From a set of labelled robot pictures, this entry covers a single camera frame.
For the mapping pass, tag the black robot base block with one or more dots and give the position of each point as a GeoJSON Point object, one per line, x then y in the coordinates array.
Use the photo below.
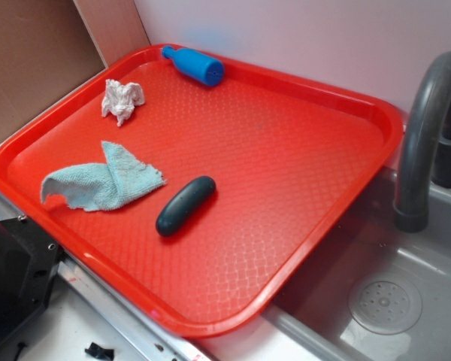
{"type": "Point", "coordinates": [29, 259]}

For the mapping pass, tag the crumpled white paper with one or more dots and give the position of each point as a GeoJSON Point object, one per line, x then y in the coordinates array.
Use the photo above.
{"type": "Point", "coordinates": [120, 100]}

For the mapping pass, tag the red plastic tray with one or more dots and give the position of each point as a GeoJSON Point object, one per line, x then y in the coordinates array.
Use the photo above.
{"type": "Point", "coordinates": [288, 155]}

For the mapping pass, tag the dark green toy pickle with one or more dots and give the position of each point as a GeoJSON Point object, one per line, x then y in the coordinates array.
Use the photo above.
{"type": "Point", "coordinates": [184, 204]}

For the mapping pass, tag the blue plastic toy bottle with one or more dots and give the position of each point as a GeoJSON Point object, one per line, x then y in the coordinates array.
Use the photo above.
{"type": "Point", "coordinates": [198, 66]}

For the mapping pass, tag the light blue cloth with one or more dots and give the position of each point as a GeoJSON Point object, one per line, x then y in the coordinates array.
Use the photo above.
{"type": "Point", "coordinates": [107, 186]}

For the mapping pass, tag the grey plastic sink basin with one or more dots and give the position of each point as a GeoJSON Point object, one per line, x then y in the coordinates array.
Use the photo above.
{"type": "Point", "coordinates": [369, 291]}

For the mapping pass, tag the grey plastic faucet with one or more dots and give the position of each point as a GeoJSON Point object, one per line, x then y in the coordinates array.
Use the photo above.
{"type": "Point", "coordinates": [426, 150]}

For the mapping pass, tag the black tape scrap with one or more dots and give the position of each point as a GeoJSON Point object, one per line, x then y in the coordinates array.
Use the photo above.
{"type": "Point", "coordinates": [98, 352]}

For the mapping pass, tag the brown cardboard panel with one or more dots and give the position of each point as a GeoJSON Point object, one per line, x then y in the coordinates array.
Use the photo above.
{"type": "Point", "coordinates": [49, 48]}

